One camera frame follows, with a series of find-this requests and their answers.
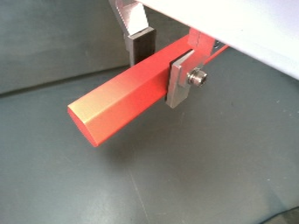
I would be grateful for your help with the red hexagonal bar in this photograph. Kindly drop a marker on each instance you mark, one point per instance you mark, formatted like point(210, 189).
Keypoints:
point(105, 110)

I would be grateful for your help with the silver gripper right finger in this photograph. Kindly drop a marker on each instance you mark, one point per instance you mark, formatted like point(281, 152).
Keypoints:
point(186, 74)

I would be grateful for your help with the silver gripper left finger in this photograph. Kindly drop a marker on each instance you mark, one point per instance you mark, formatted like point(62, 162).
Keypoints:
point(139, 34)

